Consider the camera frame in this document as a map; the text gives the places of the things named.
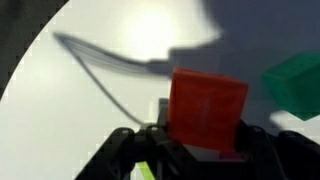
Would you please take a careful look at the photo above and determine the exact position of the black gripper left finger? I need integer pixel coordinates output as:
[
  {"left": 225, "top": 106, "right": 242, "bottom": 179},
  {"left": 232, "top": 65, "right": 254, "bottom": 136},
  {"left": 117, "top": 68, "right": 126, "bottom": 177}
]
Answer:
[{"left": 75, "top": 98, "right": 198, "bottom": 180}]

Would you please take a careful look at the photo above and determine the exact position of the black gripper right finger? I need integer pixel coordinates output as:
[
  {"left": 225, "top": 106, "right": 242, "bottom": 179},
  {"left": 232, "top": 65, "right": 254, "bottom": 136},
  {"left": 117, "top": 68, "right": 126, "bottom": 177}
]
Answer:
[{"left": 236, "top": 121, "right": 320, "bottom": 180}]

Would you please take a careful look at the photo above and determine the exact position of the orange cube block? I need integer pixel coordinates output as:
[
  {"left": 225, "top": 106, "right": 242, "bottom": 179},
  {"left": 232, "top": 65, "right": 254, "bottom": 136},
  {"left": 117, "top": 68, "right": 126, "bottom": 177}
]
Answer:
[{"left": 167, "top": 68, "right": 248, "bottom": 151}]

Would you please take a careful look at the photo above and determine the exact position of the yellow cube block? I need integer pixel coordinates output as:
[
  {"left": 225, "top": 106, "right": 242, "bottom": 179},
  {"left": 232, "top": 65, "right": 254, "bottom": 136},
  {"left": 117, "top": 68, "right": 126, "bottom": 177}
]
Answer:
[{"left": 138, "top": 162, "right": 155, "bottom": 180}]

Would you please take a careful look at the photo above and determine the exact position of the magenta cube block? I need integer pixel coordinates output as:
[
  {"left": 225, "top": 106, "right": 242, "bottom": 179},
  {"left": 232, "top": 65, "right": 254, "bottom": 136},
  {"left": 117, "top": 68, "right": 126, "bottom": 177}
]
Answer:
[{"left": 219, "top": 152, "right": 243, "bottom": 160}]

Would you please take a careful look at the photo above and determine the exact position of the green cube block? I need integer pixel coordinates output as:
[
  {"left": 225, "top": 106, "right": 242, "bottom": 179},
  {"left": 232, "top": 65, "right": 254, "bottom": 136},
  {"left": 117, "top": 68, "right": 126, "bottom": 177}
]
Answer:
[{"left": 262, "top": 51, "right": 320, "bottom": 121}]

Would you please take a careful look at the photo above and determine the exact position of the round white table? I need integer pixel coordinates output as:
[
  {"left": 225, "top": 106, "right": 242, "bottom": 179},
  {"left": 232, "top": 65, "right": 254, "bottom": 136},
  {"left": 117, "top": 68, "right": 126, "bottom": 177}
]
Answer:
[{"left": 0, "top": 0, "right": 320, "bottom": 180}]

